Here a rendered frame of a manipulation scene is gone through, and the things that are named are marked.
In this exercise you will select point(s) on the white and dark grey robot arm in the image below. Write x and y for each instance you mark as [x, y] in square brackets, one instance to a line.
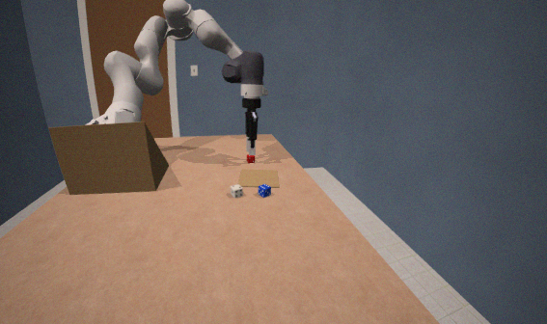
[246, 67]

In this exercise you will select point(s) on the white die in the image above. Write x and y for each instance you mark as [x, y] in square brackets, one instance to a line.
[236, 191]

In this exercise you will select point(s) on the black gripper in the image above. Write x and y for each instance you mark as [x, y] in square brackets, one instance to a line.
[251, 104]

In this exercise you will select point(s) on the blue die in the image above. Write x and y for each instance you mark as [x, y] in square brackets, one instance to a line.
[264, 190]

